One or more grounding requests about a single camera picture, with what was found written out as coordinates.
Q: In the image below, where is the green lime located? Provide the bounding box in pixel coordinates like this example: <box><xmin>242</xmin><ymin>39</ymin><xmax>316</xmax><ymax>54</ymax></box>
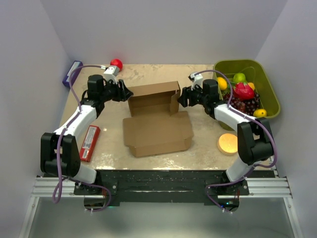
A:
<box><xmin>232</xmin><ymin>72</ymin><xmax>247</xmax><ymax>84</ymax></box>

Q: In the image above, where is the red rectangular box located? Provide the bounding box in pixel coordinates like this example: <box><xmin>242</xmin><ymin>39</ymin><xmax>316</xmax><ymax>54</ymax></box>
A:
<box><xmin>80</xmin><ymin>125</ymin><xmax>101</xmax><ymax>162</ymax></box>

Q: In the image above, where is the yellow lemon upper left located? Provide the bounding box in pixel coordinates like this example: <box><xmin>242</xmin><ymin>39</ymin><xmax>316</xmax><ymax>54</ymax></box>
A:
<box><xmin>217</xmin><ymin>77</ymin><xmax>227</xmax><ymax>91</ymax></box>

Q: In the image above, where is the red apple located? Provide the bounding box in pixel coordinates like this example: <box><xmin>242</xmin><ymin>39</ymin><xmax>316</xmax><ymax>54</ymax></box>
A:
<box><xmin>110</xmin><ymin>59</ymin><xmax>123</xmax><ymax>71</ymax></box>

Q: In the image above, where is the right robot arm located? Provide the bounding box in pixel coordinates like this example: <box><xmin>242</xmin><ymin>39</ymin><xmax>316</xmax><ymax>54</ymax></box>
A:
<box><xmin>178</xmin><ymin>79</ymin><xmax>277</xmax><ymax>195</ymax></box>

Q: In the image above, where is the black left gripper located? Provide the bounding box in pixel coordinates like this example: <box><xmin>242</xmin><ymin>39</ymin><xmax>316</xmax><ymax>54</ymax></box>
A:
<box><xmin>101</xmin><ymin>79</ymin><xmax>133</xmax><ymax>103</ymax></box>

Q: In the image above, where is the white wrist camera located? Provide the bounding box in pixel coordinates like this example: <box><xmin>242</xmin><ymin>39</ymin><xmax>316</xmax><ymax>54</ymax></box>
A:
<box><xmin>104</xmin><ymin>65</ymin><xmax>120</xmax><ymax>84</ymax></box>
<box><xmin>188</xmin><ymin>72</ymin><xmax>203</xmax><ymax>88</ymax></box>

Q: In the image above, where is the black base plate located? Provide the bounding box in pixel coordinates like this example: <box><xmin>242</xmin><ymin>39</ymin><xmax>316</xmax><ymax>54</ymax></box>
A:
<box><xmin>74</xmin><ymin>170</ymin><xmax>249</xmax><ymax>211</ymax></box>

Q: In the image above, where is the brown cardboard box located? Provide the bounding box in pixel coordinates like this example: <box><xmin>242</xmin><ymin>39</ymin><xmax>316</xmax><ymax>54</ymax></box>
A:
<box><xmin>123</xmin><ymin>81</ymin><xmax>194</xmax><ymax>157</ymax></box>

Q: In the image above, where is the yellow mango lower right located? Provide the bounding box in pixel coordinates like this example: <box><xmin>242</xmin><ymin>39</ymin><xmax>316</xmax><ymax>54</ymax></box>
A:
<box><xmin>253</xmin><ymin>109</ymin><xmax>267</xmax><ymax>118</ymax></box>

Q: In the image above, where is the orange fruit behind dragonfruit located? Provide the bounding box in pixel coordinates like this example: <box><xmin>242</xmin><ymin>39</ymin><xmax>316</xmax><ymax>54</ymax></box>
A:
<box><xmin>248</xmin><ymin>82</ymin><xmax>255</xmax><ymax>91</ymax></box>

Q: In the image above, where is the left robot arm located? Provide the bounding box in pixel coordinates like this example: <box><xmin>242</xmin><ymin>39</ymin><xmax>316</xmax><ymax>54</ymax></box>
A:
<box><xmin>40</xmin><ymin>74</ymin><xmax>133</xmax><ymax>194</ymax></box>

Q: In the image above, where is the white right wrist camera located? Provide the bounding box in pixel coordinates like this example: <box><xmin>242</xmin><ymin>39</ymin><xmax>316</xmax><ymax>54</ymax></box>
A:
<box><xmin>188</xmin><ymin>72</ymin><xmax>203</xmax><ymax>88</ymax></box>

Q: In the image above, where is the aluminium rail frame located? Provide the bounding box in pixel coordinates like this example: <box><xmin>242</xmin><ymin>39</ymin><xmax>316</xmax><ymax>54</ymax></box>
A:
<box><xmin>18</xmin><ymin>161</ymin><xmax>304</xmax><ymax>238</ymax></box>

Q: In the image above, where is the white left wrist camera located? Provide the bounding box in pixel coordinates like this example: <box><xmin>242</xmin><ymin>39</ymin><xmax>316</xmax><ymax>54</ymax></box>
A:
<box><xmin>104</xmin><ymin>65</ymin><xmax>120</xmax><ymax>84</ymax></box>

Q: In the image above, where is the round yellow biscuit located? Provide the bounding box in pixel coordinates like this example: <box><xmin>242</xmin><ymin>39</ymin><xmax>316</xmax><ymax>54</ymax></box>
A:
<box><xmin>217</xmin><ymin>133</ymin><xmax>238</xmax><ymax>155</ymax></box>

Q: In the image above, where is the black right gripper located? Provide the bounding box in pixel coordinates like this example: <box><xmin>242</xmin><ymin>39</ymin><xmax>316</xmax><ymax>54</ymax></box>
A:
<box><xmin>177</xmin><ymin>82</ymin><xmax>208</xmax><ymax>108</ymax></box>

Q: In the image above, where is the purple grape bunch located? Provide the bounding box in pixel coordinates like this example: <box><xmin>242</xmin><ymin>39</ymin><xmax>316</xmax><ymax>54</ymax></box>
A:
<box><xmin>230</xmin><ymin>93</ymin><xmax>260</xmax><ymax>116</ymax></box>

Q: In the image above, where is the green plastic bin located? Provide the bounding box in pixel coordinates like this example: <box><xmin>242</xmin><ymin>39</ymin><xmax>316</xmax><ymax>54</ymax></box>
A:
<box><xmin>213</xmin><ymin>59</ymin><xmax>280</xmax><ymax>119</ymax></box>

